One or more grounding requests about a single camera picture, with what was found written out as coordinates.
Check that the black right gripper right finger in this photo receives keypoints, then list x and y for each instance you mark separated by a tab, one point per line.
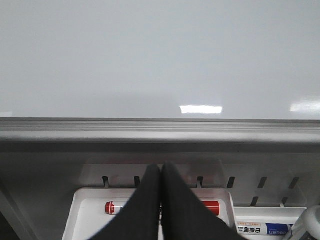
184	216

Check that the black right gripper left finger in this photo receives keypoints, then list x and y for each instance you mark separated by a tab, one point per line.
139	219

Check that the red capped whiteboard marker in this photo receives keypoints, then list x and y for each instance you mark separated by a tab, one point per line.
114	207

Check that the blue white marker box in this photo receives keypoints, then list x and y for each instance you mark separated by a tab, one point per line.
263	229

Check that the white slotted pegboard panel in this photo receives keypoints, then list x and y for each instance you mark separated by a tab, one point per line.
38	180

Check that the grey white cylindrical object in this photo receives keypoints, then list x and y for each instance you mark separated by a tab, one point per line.
307	227

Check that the white whiteboard with aluminium frame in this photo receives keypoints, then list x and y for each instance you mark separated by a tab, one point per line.
160	71

